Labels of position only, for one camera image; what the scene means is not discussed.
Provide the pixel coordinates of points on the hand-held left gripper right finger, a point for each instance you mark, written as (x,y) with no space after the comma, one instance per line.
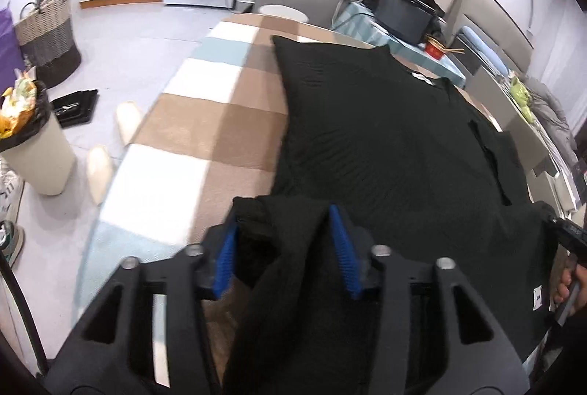
(346,257)

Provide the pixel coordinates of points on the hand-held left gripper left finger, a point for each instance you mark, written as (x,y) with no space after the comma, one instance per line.
(225,262)

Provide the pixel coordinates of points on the black knit sweater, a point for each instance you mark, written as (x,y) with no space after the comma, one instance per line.
(390,147)

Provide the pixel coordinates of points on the person's right hand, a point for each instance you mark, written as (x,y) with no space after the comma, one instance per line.
(562,289)

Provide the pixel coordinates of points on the grey partition counter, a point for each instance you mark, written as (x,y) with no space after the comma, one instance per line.
(518,133)

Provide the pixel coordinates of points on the grey bedding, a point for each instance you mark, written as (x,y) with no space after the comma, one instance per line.
(552,120)

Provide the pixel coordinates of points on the plaid table blanket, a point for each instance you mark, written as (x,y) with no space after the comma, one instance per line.
(206,124)

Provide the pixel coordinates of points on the cream slipper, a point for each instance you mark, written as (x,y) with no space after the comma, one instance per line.
(100,175)
(128,122)

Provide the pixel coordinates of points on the green toy figure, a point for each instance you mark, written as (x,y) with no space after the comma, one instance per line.
(520,94)

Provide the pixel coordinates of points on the black stand pole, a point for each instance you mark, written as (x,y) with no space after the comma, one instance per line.
(23,317)

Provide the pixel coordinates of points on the black floor tray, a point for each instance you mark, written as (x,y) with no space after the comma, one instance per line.
(73,108)

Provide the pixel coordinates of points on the cream trash bin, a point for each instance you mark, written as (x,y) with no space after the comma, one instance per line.
(36,156)

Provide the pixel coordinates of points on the blue pillow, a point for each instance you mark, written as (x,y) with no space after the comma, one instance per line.
(481,46)

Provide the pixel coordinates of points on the wooden chopsticks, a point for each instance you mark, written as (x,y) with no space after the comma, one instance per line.
(451,50)

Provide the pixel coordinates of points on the teal checked tablecloth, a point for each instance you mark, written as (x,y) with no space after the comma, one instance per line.
(367,26)

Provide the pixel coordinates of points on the grey padded headboard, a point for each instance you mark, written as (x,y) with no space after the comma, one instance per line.
(486,19)

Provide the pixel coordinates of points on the black countertop oven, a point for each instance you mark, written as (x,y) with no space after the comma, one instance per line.
(403,17)

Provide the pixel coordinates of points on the white round stool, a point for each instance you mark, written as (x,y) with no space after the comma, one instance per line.
(284,12)

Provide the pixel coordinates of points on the woven laundry basket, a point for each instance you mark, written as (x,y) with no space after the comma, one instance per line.
(48,42)

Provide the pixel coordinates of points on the purple bag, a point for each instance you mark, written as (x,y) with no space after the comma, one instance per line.
(9,42)

